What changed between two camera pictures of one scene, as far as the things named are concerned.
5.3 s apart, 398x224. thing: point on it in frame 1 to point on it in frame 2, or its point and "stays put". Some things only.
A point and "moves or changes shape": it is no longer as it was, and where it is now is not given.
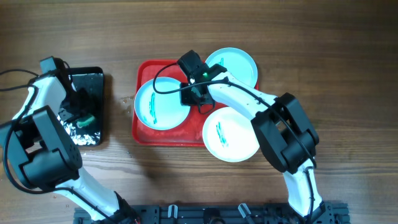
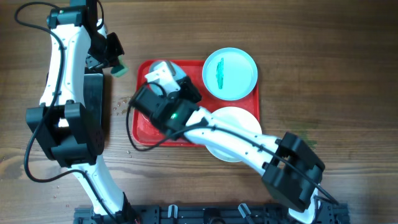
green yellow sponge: x=83 y=123 moves or changes shape
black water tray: x=87 y=128 stays put
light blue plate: x=237 y=62 stays put
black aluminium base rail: x=215 y=213 stays put
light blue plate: x=160 y=112 moves or changes shape
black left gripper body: x=82 y=107 to x=101 y=54
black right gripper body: x=204 y=100 to x=183 y=86
